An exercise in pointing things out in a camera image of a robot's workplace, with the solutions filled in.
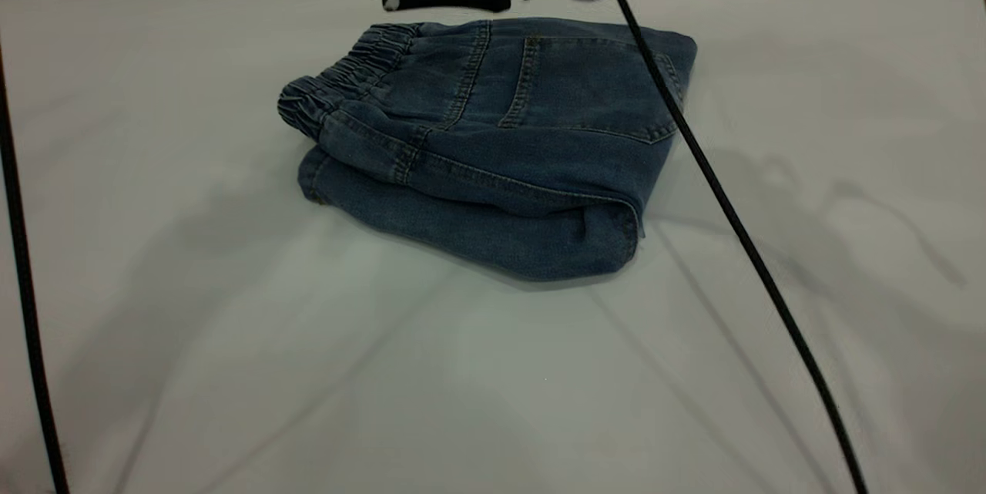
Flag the blue denim pants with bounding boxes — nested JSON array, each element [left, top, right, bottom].
[[277, 16, 699, 283]]

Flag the long black braided cable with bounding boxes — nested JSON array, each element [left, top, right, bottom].
[[0, 39, 69, 494]]

